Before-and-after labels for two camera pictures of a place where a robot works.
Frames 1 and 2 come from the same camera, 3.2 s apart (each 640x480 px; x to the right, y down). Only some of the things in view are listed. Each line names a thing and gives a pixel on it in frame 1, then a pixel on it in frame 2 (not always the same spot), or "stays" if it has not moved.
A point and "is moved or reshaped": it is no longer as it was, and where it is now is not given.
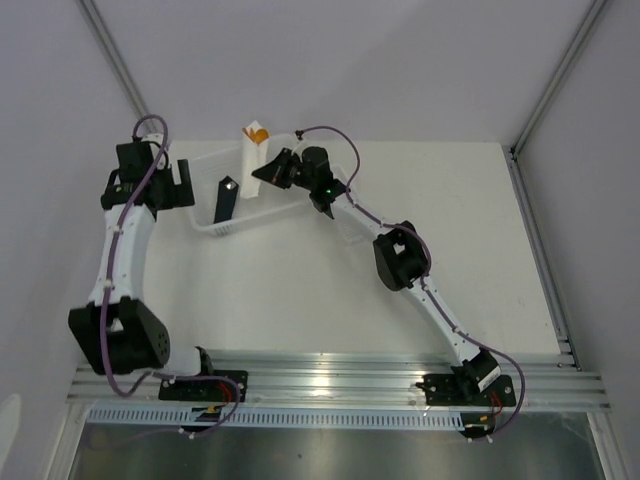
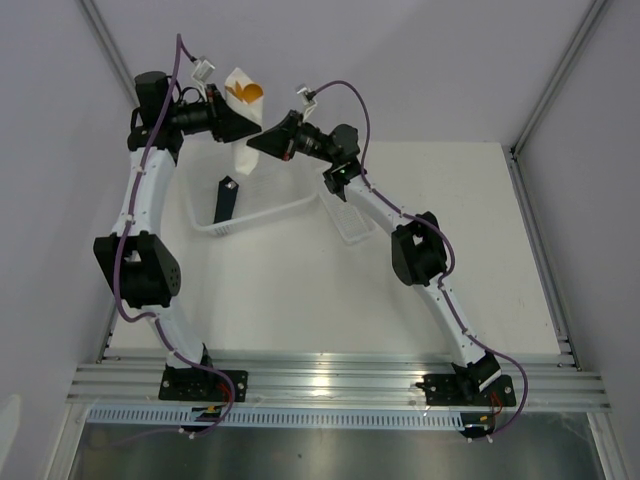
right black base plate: [446, 390] stays
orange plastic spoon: [261, 135] is moved or reshaped
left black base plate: [206, 390] stays
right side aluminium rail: [542, 258] stays
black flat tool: [226, 199] stays
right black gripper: [275, 171] → [282, 141]
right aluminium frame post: [559, 73] stays
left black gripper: [180, 195] → [225, 124]
